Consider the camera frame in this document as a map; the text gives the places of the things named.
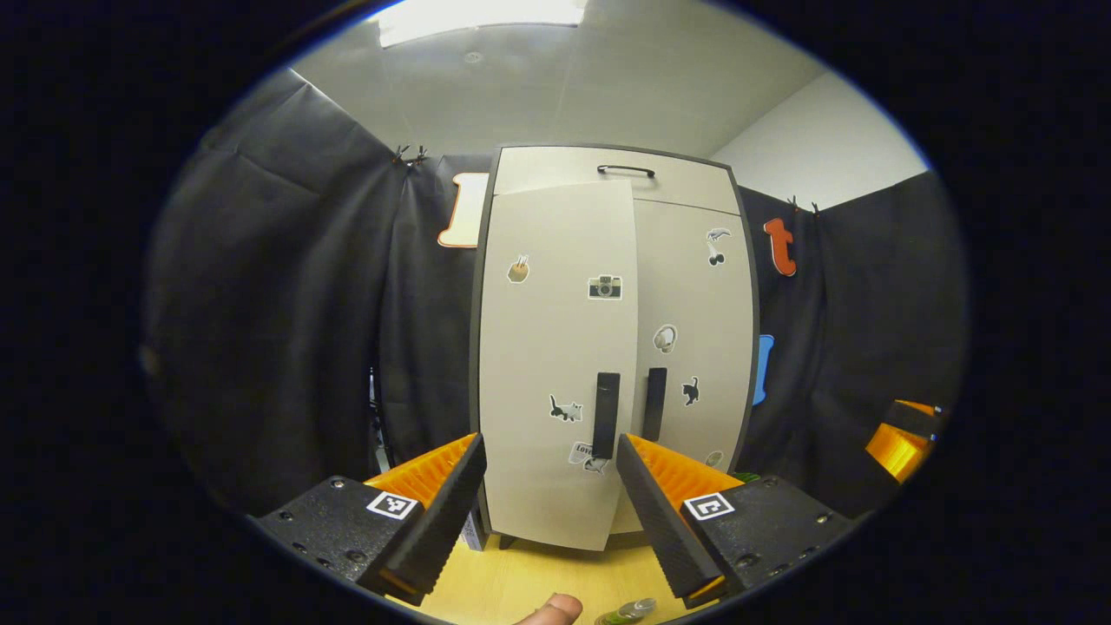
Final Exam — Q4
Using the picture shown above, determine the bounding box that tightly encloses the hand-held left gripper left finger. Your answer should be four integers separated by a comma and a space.
250, 431, 489, 608

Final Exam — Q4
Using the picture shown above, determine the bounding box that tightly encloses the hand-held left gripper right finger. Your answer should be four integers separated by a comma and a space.
615, 432, 860, 611

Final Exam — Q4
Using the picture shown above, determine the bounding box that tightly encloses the green label plastic bottle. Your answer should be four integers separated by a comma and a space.
595, 597, 658, 625

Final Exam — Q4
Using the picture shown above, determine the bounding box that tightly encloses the white cabinet door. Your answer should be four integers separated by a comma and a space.
612, 198, 756, 535
477, 180, 641, 552

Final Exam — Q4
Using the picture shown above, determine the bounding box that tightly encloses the white cabinet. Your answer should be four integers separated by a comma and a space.
469, 143, 760, 552

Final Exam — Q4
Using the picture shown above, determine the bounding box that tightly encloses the white cabinet drawer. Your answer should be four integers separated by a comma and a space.
493, 146, 740, 215

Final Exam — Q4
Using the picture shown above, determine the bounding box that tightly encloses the black backdrop cloth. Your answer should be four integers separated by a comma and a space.
143, 69, 969, 522

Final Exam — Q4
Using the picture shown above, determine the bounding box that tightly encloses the ceiling light panel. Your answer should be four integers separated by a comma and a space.
378, 0, 587, 49

